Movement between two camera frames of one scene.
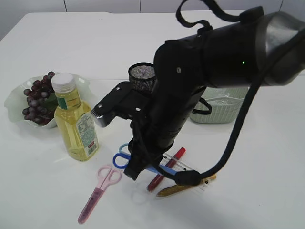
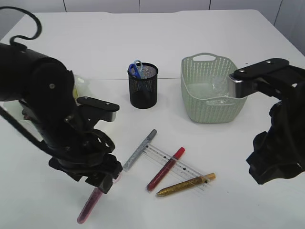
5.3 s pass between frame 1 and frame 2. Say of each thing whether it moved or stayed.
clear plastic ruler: stayed
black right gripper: moved
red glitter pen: stayed
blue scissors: moved
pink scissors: stayed
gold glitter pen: stayed
